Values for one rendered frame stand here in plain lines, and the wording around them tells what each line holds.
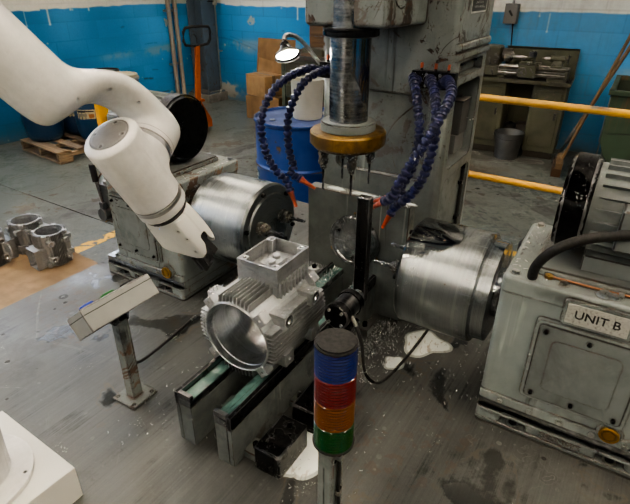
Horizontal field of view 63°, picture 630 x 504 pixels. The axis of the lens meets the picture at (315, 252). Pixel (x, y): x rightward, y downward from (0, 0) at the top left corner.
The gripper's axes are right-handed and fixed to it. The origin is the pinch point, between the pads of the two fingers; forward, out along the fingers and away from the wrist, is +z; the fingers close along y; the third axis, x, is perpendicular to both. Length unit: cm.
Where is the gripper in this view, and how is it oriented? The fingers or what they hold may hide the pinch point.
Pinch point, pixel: (203, 258)
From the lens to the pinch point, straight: 99.4
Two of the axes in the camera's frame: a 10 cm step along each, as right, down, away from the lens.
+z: 2.6, 5.7, 7.8
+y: 8.8, 2.1, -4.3
